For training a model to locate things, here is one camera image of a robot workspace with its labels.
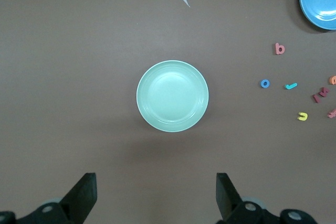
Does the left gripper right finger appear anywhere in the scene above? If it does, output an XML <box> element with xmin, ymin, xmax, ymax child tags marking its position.
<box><xmin>215</xmin><ymin>173</ymin><xmax>318</xmax><ymax>224</ymax></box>

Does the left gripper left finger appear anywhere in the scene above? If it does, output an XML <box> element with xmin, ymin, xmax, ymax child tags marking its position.
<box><xmin>0</xmin><ymin>173</ymin><xmax>98</xmax><ymax>224</ymax></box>

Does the pink foam letter b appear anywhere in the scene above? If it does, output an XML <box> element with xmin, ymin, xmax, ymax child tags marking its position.
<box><xmin>275</xmin><ymin>42</ymin><xmax>286</xmax><ymax>56</ymax></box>

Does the light green plate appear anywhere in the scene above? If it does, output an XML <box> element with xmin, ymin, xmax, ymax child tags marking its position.
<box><xmin>135</xmin><ymin>60</ymin><xmax>210</xmax><ymax>133</ymax></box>

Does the brown table cover sheet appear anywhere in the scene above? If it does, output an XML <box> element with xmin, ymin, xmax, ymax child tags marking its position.
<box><xmin>0</xmin><ymin>0</ymin><xmax>336</xmax><ymax>224</ymax></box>

